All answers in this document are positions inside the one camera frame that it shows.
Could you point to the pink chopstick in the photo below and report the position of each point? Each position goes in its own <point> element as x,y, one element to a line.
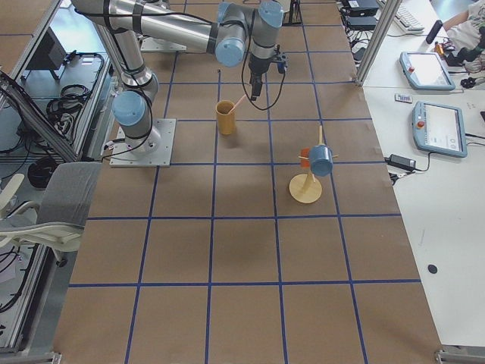
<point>237,104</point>

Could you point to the yellow cylindrical chopstick holder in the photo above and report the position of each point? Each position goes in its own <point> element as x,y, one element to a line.
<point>225,117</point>

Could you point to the teach pendant near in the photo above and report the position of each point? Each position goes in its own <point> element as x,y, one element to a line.
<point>439,128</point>

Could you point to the black wire mug rack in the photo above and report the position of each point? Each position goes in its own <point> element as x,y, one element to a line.
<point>292,12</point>

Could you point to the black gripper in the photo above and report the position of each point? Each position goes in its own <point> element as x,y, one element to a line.
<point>258,67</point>

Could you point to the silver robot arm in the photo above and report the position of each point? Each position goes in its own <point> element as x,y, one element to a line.
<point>182,78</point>

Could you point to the grey office chair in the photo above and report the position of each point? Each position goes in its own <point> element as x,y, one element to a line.
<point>58,221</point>

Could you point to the teach pendant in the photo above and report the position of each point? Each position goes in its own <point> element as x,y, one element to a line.
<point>439,128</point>
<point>425,71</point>

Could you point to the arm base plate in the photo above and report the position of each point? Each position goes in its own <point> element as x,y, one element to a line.
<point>152,45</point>
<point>155,151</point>

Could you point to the teach pendant far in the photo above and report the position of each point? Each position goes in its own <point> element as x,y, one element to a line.
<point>425,71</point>

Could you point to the black power adapter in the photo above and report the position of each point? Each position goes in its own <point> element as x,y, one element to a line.
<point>401,162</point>

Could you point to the brown paper table cover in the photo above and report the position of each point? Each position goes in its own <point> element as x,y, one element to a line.
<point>219,264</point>

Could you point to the dark blue hanging mug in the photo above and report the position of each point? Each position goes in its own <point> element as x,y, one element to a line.
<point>321,160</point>

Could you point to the orange hanging mug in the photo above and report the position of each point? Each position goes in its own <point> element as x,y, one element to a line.
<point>304,158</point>

